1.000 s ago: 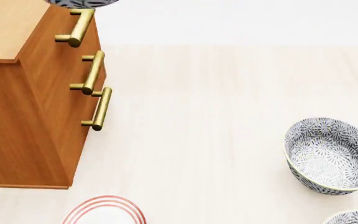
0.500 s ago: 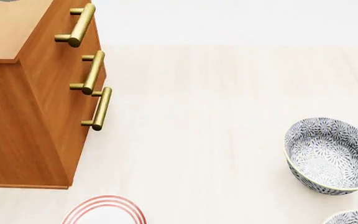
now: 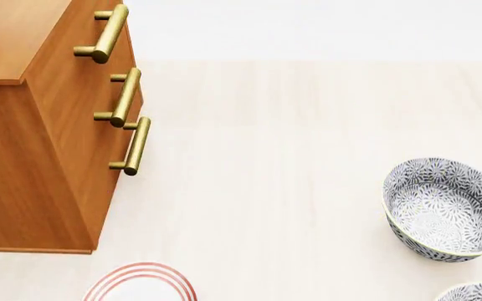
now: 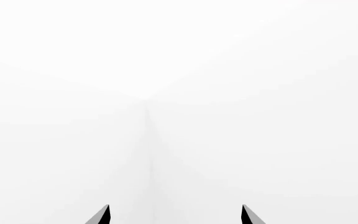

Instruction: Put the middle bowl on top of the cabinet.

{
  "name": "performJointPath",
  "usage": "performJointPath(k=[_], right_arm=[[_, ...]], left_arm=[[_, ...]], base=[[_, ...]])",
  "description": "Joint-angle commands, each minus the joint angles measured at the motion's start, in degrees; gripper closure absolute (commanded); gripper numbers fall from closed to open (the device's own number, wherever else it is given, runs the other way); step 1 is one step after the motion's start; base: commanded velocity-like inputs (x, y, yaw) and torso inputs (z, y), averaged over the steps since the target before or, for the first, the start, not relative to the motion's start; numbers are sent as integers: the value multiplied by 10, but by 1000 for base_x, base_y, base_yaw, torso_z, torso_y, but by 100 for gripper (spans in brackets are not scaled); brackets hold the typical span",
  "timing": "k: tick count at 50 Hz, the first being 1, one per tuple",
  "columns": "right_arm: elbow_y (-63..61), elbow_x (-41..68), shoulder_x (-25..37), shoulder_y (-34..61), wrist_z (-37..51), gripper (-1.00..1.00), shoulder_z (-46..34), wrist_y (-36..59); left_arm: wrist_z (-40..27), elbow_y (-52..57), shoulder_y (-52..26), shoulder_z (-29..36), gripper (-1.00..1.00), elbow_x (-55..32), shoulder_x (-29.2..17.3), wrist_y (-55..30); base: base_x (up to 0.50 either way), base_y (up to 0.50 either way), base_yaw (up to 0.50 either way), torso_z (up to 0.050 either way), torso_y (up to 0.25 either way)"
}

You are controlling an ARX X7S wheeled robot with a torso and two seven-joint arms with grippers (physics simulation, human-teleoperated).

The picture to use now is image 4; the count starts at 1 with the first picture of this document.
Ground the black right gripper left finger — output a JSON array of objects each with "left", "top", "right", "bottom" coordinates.
[{"left": 84, "top": 203, "right": 111, "bottom": 224}]

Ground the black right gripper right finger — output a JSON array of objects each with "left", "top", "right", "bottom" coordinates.
[{"left": 241, "top": 203, "right": 267, "bottom": 224}]

